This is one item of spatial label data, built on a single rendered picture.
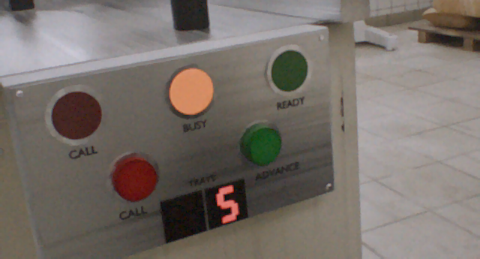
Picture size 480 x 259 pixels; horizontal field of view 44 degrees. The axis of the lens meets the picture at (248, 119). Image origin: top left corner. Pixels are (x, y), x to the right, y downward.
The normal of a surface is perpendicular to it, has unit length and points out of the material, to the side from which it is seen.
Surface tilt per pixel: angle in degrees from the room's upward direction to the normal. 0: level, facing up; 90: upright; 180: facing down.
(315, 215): 90
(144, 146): 90
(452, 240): 0
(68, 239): 90
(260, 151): 90
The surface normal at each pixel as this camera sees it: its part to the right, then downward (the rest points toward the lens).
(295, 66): 0.46, 0.23
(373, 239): -0.09, -0.95
